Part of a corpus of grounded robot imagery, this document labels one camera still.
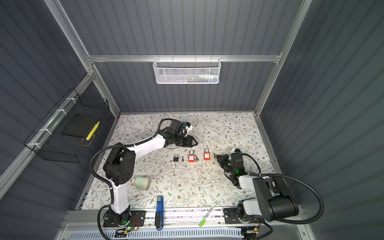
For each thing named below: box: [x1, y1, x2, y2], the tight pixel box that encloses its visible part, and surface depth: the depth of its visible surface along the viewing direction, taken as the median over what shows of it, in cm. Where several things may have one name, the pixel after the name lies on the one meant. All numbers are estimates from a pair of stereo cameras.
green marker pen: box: [199, 202, 217, 227], surface depth 75 cm
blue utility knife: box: [154, 196, 164, 231], surface depth 75 cm
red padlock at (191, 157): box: [188, 149, 196, 163], surface depth 96 cm
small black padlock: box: [173, 154, 179, 162], surface depth 96 cm
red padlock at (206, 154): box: [203, 147, 211, 161], surface depth 96 cm
